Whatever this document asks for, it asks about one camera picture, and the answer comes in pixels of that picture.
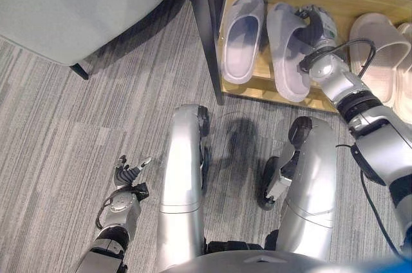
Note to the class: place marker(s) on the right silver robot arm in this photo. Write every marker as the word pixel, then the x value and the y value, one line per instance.
pixel 373 125

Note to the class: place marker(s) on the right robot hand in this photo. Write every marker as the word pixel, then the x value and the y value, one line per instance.
pixel 325 25

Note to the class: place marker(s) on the black metal rack frame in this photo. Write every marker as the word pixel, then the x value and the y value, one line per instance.
pixel 206 18

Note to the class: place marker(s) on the beige rubber slipper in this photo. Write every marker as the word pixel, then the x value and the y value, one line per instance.
pixel 376 57
pixel 406 80

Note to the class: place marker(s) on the left silver robot leg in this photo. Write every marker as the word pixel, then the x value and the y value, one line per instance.
pixel 183 170

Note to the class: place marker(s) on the silver robot leg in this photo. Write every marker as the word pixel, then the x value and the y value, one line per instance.
pixel 309 183
pixel 183 170

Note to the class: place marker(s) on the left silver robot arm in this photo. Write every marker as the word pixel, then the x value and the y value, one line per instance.
pixel 120 208

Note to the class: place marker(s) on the grey rubber slipper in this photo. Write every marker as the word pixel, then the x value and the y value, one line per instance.
pixel 286 70
pixel 241 41

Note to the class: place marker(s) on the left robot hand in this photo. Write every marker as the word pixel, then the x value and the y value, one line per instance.
pixel 126 174

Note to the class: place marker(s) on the right silver robot leg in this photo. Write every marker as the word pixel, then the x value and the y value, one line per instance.
pixel 309 183

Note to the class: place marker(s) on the silver robot torso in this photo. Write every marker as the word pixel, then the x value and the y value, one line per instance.
pixel 257 263

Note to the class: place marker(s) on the pale green armchair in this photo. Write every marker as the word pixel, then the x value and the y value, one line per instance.
pixel 71 5

